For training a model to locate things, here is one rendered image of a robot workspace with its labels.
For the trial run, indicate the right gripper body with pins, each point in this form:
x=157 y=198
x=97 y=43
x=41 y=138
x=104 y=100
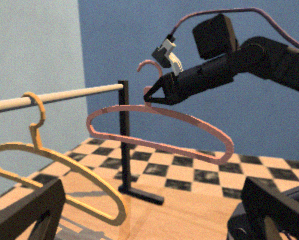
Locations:
x=181 y=83

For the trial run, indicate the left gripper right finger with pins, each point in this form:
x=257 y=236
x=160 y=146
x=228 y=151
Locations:
x=261 y=203

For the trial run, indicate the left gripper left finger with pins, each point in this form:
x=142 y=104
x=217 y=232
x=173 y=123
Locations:
x=43 y=205

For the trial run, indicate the yellow clothes hanger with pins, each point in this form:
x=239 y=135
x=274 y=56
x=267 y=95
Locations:
x=37 y=148

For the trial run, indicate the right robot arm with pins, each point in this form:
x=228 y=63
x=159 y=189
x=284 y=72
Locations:
x=260 y=56

